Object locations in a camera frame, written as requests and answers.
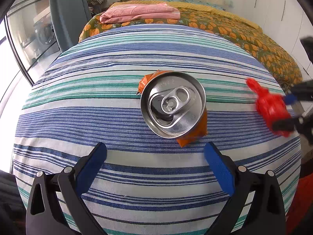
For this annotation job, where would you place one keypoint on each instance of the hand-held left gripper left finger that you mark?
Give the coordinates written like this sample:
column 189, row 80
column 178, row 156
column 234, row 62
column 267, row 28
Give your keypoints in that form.
column 90, row 169

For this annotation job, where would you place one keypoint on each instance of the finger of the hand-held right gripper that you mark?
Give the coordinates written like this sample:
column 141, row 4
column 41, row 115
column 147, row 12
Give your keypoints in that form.
column 289, row 99
column 286, row 124

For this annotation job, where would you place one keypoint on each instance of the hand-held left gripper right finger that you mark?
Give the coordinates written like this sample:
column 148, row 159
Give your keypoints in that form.
column 220, row 169

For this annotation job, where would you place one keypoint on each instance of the red plastic bag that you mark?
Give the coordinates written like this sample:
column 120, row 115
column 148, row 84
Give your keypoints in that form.
column 269, row 107

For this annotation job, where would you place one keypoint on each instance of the orange soda can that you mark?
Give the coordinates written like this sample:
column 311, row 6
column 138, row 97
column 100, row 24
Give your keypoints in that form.
column 171, row 102

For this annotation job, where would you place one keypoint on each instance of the striped round tablecloth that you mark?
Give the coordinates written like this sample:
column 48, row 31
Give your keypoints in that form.
column 85, row 115

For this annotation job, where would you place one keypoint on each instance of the orange item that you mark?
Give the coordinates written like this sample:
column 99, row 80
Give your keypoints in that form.
column 307, row 200

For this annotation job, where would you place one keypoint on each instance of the orange floral duvet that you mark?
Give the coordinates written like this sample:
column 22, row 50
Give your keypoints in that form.
column 244, row 36

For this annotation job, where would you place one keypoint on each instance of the white wardrobe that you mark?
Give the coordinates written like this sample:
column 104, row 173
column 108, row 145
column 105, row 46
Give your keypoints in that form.
column 269, row 5

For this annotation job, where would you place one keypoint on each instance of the yellow blanket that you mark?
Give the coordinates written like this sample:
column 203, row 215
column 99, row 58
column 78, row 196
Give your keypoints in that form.
column 220, row 8

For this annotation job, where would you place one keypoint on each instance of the washing machine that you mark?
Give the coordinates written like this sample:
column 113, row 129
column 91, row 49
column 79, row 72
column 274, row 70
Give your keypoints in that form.
column 46, row 35

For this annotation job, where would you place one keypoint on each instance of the black framed glass door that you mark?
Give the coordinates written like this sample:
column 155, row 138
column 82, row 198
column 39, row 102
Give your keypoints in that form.
column 24, row 29

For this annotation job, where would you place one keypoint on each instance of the blue curtain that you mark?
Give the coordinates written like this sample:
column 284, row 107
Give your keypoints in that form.
column 68, row 12

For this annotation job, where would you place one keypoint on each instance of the folded pink striped sheet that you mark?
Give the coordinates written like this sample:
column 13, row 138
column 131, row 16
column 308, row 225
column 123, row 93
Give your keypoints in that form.
column 139, row 12

